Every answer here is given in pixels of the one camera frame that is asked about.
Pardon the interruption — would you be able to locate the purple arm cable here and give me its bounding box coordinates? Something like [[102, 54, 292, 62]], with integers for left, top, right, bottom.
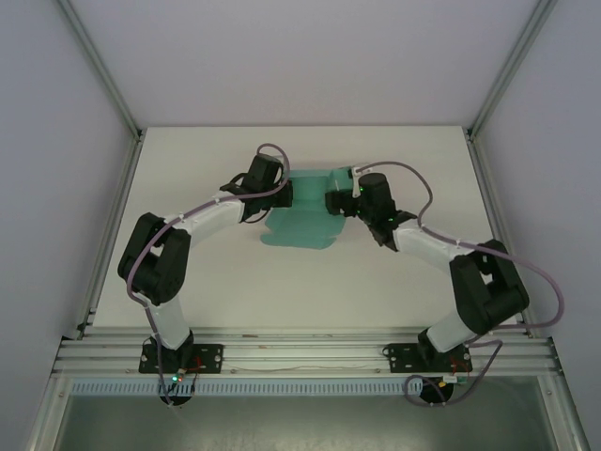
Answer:
[[127, 142, 290, 410], [361, 161, 566, 408]]

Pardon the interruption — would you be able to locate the long aluminium base rail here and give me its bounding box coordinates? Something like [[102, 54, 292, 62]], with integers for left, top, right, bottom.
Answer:
[[52, 328, 563, 377]]

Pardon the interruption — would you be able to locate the black round cable grommet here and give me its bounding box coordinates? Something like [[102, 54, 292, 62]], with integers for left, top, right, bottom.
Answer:
[[159, 392, 193, 408], [417, 378, 456, 405]]

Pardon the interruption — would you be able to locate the aluminium frame post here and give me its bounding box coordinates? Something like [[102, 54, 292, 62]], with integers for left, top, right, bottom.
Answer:
[[467, 0, 562, 137], [55, 0, 145, 140]]

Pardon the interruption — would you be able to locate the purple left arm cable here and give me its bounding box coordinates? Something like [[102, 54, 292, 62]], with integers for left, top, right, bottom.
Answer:
[[127, 142, 290, 410]]

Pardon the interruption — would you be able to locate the aluminium lower frame bar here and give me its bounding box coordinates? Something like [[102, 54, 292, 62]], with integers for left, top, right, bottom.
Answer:
[[539, 375, 591, 451], [25, 375, 71, 451]]

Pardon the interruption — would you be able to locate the aluminium side rail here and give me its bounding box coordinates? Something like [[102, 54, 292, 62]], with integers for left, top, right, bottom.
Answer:
[[74, 135, 145, 340], [464, 133, 534, 337]]

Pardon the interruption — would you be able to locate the slotted light blue cable duct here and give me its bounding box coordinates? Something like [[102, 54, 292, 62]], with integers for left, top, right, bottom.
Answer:
[[69, 380, 470, 397]]

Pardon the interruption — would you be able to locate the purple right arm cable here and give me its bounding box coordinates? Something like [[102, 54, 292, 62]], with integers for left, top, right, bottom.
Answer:
[[361, 161, 566, 408]]

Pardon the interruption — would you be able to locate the grey metal sheet panel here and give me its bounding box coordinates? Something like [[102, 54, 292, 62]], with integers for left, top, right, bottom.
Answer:
[[51, 394, 572, 451]]

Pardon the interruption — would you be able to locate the teal paper box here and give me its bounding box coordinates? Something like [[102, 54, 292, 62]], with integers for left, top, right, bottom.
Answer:
[[260, 166, 356, 251]]

